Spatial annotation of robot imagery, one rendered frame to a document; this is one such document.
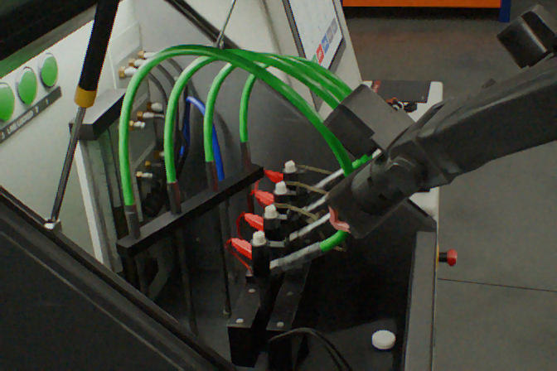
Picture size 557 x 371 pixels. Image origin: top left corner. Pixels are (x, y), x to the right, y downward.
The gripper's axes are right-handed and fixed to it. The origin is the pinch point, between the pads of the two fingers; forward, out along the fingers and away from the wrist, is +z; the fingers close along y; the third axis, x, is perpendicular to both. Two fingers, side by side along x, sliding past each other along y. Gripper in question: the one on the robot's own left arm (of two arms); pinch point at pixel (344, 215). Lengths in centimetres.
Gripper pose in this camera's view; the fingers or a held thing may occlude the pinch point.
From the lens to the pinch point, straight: 96.3
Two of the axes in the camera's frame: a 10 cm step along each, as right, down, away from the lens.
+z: -3.0, 3.7, 8.8
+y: -7.2, 5.2, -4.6
